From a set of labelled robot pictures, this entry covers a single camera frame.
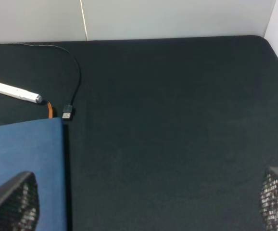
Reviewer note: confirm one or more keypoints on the black table cloth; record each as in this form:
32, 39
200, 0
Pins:
166, 135

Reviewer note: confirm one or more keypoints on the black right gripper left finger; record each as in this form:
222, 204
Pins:
19, 203

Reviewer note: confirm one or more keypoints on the orange ribbon bookmark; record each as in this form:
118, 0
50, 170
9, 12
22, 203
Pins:
50, 110

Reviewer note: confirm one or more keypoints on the blue hardcover notebook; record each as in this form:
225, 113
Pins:
38, 146

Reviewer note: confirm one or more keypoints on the white marker pen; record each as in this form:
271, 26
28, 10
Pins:
20, 94

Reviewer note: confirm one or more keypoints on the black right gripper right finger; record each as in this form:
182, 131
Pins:
269, 199

